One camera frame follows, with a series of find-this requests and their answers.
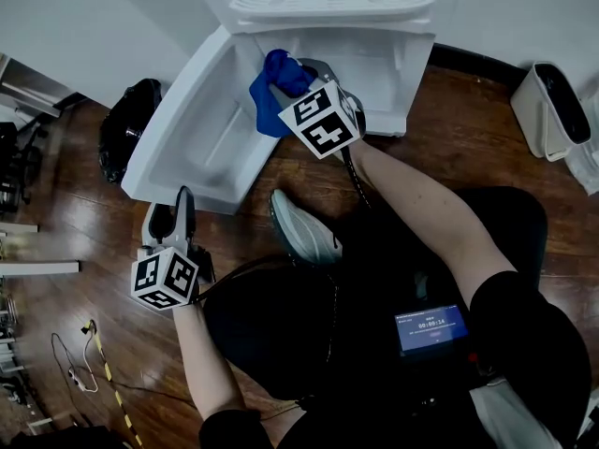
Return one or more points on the black office chair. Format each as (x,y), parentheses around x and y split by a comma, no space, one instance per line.
(18,166)

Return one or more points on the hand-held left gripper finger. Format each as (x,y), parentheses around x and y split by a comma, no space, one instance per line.
(159,225)
(185,222)

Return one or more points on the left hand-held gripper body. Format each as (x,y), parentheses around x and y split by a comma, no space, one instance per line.
(164,279)

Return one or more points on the blue cloth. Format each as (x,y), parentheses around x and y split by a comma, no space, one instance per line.
(269,105)

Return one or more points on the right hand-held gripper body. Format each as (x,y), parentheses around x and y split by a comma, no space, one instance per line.
(323,120)

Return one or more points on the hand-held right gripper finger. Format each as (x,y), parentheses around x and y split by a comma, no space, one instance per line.
(323,72)
(283,100)

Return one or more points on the person's left forearm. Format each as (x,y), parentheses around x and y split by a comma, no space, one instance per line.
(206,358)

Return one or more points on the black phone with lit screen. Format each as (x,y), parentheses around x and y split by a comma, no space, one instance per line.
(430,328)

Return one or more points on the person's right forearm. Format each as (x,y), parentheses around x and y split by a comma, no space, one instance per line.
(421,213)

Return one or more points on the white desk with wooden edge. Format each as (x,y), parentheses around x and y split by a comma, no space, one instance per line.
(33,87)

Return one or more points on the person's black shirt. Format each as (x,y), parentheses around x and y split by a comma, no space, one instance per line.
(529,344)

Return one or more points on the person's black trousers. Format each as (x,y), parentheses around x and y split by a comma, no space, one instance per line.
(374,241)

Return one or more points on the white metal desk frame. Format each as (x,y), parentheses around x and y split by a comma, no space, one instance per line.
(37,268)

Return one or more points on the black garbage bag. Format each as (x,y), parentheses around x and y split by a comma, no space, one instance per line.
(126,129)

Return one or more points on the white trash bin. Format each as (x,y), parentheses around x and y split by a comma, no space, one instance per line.
(529,110)

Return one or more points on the grey sneaker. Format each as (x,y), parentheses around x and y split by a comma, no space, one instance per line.
(304,229)
(421,284)

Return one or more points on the black equipment bag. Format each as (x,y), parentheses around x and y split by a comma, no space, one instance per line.
(70,438)

